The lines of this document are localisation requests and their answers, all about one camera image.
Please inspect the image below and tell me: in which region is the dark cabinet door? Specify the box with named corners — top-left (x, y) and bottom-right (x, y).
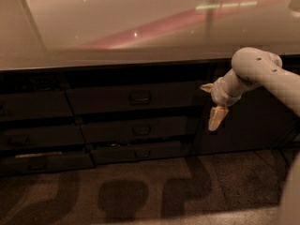
top-left (190, 59), bottom-right (300, 156)

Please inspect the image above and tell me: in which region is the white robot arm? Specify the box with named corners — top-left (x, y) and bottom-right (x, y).
top-left (200, 47), bottom-right (300, 131)

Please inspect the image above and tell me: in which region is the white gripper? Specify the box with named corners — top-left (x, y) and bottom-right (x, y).
top-left (200, 77), bottom-right (242, 131)

